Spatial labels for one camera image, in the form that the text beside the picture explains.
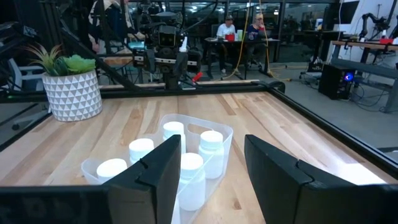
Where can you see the green cup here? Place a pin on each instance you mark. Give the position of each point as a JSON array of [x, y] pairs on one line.
[[239, 35]]

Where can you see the green succulent in white pot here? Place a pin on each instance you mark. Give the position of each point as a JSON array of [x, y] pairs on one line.
[[73, 96]]

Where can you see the black office table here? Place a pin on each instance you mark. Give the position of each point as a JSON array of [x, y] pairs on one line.
[[248, 41]]

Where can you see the black background robot arm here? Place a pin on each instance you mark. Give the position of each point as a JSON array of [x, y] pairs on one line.
[[374, 18]]

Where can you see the clear plastic basket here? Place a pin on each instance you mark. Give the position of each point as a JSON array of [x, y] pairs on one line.
[[228, 143]]

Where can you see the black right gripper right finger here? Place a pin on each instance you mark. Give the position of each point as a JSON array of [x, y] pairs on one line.
[[273, 186]]

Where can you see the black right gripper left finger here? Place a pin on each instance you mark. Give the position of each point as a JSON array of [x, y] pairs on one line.
[[149, 193]]

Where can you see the small red object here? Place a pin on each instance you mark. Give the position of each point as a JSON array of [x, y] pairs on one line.
[[197, 77]]

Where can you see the white pill bottle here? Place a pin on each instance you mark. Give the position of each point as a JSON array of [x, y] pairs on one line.
[[140, 148], [191, 186], [110, 169], [211, 155], [173, 129]]

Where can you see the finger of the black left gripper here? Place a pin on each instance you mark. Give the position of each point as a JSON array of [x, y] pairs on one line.
[[181, 65], [150, 60]]

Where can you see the person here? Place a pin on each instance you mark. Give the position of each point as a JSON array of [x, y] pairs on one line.
[[226, 31], [115, 21], [255, 31]]

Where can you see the red container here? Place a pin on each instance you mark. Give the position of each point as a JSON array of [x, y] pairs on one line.
[[230, 37]]

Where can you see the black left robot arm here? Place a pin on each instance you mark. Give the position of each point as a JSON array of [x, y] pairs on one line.
[[172, 81]]

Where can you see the black aluminium rig frame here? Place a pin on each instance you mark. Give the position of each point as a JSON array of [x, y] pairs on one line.
[[217, 88]]

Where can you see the black computer tower blue light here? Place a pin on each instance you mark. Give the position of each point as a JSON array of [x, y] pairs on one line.
[[332, 84]]

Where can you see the wooden workbench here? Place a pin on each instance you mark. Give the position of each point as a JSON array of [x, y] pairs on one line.
[[363, 45]]

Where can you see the grey office chair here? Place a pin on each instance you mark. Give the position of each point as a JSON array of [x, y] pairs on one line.
[[18, 74]]

